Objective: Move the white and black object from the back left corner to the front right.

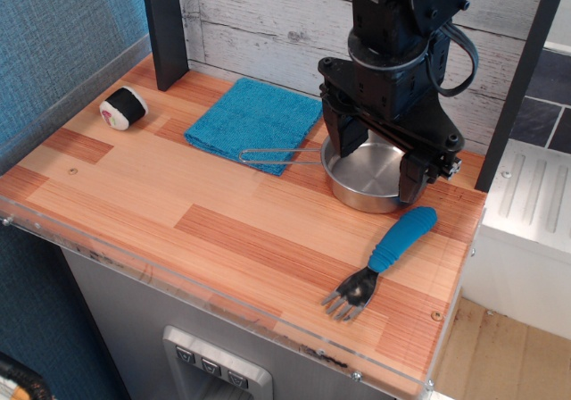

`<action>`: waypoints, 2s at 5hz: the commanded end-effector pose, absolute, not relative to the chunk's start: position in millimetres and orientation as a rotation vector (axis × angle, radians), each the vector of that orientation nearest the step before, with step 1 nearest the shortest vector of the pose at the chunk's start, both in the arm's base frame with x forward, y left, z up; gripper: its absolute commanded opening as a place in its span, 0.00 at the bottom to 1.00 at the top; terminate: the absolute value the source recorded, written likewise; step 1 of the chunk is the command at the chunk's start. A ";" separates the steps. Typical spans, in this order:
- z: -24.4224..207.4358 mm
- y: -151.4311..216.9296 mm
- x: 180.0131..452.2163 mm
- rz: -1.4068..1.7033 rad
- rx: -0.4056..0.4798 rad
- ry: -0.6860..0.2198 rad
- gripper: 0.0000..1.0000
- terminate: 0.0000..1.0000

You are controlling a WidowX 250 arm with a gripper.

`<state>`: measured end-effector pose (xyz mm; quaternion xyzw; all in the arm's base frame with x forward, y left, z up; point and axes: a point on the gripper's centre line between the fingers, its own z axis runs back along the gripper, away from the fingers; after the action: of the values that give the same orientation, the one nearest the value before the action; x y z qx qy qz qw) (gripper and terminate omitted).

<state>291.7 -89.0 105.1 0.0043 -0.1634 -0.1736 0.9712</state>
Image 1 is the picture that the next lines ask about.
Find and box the small steel pan with handle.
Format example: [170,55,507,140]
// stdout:
[238,132,410,213]

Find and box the black and orange object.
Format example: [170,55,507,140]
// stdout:
[1,353,54,400]

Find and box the dark right vertical post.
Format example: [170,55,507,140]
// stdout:
[475,0,561,193]

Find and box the silver dispenser button panel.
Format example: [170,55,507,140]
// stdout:
[162,325,274,399]

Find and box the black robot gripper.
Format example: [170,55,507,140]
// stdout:
[318,55,464,203]

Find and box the blue folded cloth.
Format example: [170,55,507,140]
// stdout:
[184,78,322,176]

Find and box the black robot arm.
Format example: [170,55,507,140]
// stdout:
[318,0,478,204]

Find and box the dark left vertical post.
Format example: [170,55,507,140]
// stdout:
[144,0,189,91]

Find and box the plush sushi roll toy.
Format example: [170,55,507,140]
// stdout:
[99,87,148,131]

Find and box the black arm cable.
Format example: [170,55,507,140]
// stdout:
[426,20,480,97]

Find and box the grey toy fridge cabinet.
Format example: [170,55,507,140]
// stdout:
[63,251,387,399]

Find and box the blue handled metal spork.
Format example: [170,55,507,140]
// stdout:
[321,206,437,321]

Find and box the white toy sink unit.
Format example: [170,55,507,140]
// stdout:
[462,140,570,338]

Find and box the clear acrylic front guard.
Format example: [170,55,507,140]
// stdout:
[1,198,435,399]

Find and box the dark vertical post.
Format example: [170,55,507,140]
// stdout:
[475,0,561,193]
[144,0,189,91]

